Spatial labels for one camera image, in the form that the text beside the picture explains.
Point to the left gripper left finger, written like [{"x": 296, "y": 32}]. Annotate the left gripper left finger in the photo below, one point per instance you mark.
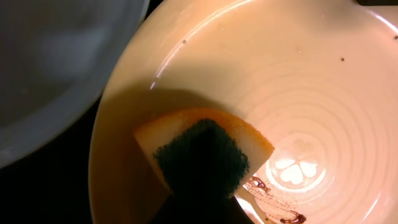
[{"x": 172, "y": 212}]

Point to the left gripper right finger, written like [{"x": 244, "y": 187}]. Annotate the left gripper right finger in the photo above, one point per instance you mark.
[{"x": 233, "y": 213}]

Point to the yellow green sponge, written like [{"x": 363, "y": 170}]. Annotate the yellow green sponge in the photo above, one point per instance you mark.
[{"x": 203, "y": 151}]

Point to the yellow plate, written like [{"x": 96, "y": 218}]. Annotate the yellow plate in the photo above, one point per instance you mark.
[{"x": 317, "y": 78}]

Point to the light blue plate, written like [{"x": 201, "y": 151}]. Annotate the light blue plate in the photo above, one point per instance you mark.
[{"x": 56, "y": 58}]

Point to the black round tray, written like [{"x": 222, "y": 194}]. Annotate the black round tray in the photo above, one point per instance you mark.
[{"x": 50, "y": 185}]

